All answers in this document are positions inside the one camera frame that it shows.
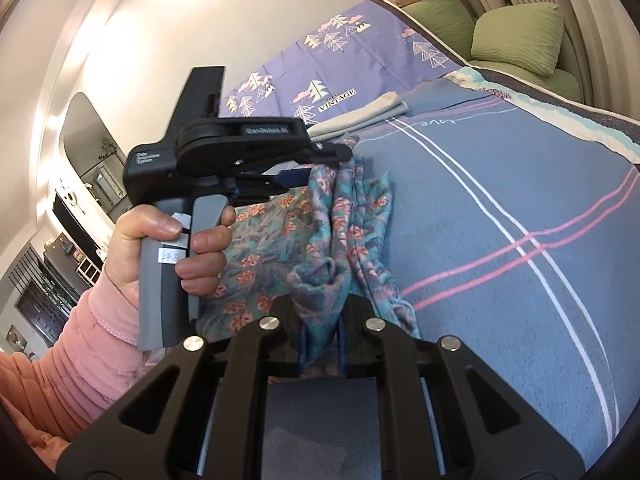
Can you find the green pillow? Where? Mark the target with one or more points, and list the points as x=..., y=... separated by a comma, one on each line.
x=440, y=25
x=520, y=40

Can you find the dark shelf unit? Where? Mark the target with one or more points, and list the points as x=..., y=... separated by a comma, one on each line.
x=70, y=270

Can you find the arched wall mirror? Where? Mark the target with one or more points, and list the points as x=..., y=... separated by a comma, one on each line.
x=95, y=150

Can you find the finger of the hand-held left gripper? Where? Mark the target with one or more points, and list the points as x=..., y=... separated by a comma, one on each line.
x=330, y=151
x=290, y=178

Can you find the grey folded cloth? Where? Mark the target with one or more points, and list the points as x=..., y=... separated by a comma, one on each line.
x=360, y=117

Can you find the blue-grey striped bed sheet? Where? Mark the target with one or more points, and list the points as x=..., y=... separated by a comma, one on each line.
x=500, y=185

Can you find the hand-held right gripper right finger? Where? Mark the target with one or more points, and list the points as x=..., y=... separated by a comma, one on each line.
x=357, y=340

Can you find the purple tree print quilt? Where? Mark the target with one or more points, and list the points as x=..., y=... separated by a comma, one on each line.
x=350, y=50

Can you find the green seat cushion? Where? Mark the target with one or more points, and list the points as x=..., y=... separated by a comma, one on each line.
x=545, y=82

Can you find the person's left hand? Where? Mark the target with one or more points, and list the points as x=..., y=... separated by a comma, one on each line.
x=205, y=255

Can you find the teal floral garment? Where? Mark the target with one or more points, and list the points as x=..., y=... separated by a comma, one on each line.
x=360, y=220

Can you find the person's left forearm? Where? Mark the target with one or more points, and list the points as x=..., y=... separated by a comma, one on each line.
x=90, y=360

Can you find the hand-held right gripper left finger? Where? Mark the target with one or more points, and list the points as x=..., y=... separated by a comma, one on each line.
x=287, y=340

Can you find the person's orange jacket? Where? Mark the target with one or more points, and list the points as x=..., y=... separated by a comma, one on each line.
x=25, y=400

